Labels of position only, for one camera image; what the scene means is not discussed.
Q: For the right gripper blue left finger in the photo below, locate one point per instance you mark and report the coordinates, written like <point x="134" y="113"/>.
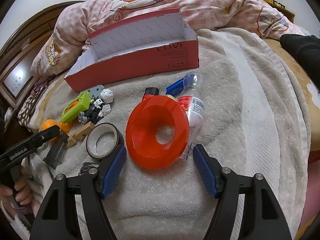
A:
<point x="114" y="170"/>

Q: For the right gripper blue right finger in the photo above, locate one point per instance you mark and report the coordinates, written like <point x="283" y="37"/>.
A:
<point x="206" y="174"/>

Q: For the black tape roll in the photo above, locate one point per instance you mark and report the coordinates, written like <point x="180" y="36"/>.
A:
<point x="102" y="140"/>

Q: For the black metal tray piece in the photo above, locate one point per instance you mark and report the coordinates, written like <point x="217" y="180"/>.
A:
<point x="56" y="150"/>

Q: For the wooden notched block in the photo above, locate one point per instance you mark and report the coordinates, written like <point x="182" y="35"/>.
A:
<point x="80" y="134"/>

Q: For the orange ping pong ball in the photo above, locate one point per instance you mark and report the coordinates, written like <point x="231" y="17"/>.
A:
<point x="48" y="124"/>

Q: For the clear plastic bottle red label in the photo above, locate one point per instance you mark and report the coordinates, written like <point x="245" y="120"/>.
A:
<point x="190" y="100"/>

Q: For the orange translucent crown cup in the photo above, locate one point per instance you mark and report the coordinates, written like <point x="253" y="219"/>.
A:
<point x="66" y="127"/>

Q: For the white black robot figure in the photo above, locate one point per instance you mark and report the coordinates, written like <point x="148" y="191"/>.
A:
<point x="99" y="108"/>

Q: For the green orange toy cutter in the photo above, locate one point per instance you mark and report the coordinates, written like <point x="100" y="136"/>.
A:
<point x="80" y="104"/>

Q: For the person left hand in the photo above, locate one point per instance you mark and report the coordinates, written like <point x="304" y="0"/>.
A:
<point x="24" y="195"/>

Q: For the grey white towel blanket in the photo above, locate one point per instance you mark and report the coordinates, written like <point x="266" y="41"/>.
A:
<point x="256" y="120"/>

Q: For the dotted brown bed sheet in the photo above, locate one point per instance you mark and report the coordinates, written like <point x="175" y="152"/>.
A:
<point x="29" y="106"/>

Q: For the brown wooden headboard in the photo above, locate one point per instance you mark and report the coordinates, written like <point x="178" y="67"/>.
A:
<point x="20" y="50"/>

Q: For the red cardboard box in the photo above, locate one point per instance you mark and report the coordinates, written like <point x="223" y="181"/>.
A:
<point x="146" y="44"/>

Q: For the pink checkered quilt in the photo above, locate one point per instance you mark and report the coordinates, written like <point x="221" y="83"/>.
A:
<point x="70" y="35"/>

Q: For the black clothing pile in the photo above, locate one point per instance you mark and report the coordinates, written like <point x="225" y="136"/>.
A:
<point x="306" y="51"/>

